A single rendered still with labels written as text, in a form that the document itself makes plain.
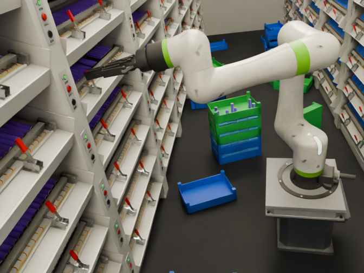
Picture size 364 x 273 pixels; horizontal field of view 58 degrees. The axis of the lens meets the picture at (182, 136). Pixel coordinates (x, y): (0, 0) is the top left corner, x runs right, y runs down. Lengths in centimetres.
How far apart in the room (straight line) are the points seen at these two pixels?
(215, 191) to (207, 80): 111
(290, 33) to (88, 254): 103
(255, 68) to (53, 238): 77
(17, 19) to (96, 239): 71
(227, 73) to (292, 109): 48
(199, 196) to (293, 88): 92
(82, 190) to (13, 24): 50
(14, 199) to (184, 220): 123
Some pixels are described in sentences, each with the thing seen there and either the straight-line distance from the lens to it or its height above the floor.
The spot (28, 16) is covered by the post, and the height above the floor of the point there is 124.
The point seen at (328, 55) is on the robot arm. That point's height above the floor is 95.
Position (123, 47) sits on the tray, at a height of 95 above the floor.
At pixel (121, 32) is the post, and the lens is 158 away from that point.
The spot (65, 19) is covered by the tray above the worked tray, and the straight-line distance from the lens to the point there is 125.
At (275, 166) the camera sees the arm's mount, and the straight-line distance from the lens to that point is 162.
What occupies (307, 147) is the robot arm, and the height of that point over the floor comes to 58.
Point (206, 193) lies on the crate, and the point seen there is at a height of 0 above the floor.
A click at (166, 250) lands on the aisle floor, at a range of 177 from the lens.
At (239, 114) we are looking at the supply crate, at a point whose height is 35.
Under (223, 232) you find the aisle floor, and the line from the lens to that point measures 180.
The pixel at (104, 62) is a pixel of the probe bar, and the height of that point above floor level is 95.
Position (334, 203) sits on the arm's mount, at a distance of 149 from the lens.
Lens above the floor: 135
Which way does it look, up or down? 31 degrees down
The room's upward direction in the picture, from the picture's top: 9 degrees counter-clockwise
